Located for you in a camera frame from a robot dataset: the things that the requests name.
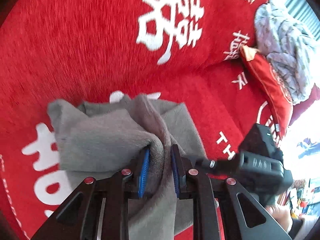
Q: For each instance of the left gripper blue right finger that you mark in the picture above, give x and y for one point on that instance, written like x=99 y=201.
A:
x=222 y=207

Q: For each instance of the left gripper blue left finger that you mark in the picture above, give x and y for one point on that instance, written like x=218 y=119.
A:
x=98 y=209

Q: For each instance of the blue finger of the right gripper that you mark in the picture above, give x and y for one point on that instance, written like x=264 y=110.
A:
x=215 y=167

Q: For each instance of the grey knit sweater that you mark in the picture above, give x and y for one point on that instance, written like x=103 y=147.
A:
x=99 y=139

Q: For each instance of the right hand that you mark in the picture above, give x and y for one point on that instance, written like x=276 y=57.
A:
x=282 y=215

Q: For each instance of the red pillow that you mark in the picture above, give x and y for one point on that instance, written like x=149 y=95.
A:
x=278 y=97

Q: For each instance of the pale floral quilt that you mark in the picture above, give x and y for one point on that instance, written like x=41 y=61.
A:
x=289 y=47

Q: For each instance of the red blanket with white print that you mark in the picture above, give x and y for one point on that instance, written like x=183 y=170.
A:
x=83 y=50

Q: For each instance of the black camera box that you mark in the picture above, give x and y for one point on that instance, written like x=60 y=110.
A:
x=259 y=141

